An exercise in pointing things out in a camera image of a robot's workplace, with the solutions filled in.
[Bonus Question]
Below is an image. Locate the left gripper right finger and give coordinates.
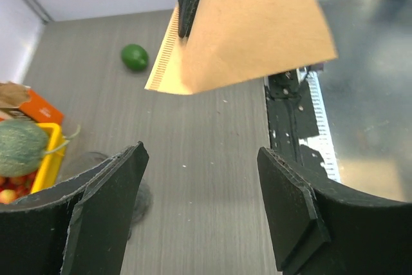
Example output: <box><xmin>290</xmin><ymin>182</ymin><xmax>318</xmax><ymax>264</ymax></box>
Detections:
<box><xmin>257</xmin><ymin>147</ymin><xmax>411</xmax><ymax>274</ymax></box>

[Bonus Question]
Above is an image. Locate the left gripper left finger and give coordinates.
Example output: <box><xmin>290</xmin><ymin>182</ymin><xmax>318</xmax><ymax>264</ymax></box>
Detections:
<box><xmin>1</xmin><ymin>142</ymin><xmax>149</xmax><ymax>274</ymax></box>

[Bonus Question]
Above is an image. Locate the grey transparent glass server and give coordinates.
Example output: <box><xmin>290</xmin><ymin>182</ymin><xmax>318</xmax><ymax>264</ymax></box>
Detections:
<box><xmin>57</xmin><ymin>151</ymin><xmax>153</xmax><ymax>240</ymax></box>

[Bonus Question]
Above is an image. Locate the brown paper coffee filter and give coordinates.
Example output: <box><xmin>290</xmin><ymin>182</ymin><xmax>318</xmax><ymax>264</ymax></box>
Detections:
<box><xmin>145</xmin><ymin>0</ymin><xmax>337</xmax><ymax>95</ymax></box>

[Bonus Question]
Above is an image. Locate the orange filter box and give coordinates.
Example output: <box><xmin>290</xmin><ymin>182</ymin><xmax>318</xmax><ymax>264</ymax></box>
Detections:
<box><xmin>1</xmin><ymin>88</ymin><xmax>64</xmax><ymax>125</ymax></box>

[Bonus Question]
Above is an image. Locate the yellow plastic tray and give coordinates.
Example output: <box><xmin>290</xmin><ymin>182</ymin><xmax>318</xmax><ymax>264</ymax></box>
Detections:
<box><xmin>30</xmin><ymin>123</ymin><xmax>66</xmax><ymax>194</ymax></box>

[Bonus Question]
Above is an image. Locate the red lychee cluster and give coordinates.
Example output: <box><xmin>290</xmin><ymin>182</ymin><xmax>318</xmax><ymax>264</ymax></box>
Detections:
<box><xmin>0</xmin><ymin>171</ymin><xmax>37</xmax><ymax>204</ymax></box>

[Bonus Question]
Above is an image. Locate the green ball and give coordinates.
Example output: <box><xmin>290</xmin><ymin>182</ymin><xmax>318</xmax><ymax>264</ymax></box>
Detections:
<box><xmin>120</xmin><ymin>44</ymin><xmax>149</xmax><ymax>71</ymax></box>

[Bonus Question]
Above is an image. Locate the green netted melon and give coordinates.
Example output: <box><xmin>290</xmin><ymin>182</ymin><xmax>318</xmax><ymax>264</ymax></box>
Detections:
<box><xmin>0</xmin><ymin>119</ymin><xmax>81</xmax><ymax>178</ymax></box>

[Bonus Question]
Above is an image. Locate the slotted cable duct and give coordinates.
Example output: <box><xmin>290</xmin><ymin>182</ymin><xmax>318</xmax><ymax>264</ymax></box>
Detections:
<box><xmin>304</xmin><ymin>72</ymin><xmax>341</xmax><ymax>183</ymax></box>

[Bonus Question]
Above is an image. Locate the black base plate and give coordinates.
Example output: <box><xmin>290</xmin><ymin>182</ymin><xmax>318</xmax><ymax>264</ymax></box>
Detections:
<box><xmin>265</xmin><ymin>66</ymin><xmax>326</xmax><ymax>175</ymax></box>

